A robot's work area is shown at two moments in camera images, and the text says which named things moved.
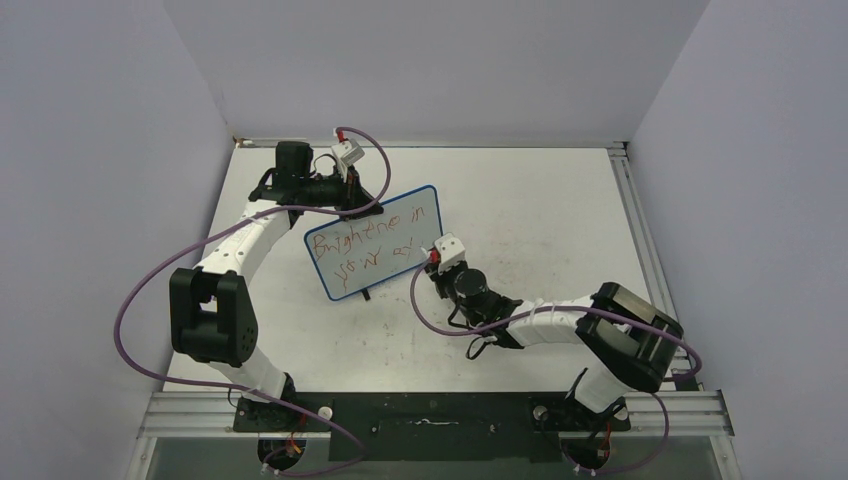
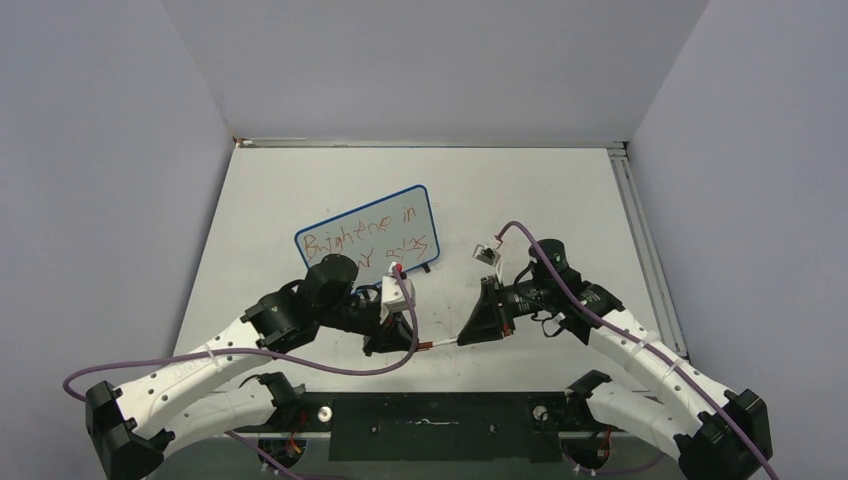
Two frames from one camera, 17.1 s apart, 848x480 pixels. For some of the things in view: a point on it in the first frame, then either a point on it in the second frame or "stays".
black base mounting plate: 428,426 stays
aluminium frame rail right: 644,237 stays
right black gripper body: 445,281 to 526,297
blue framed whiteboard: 364,252 stays
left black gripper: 351,193 to 395,333
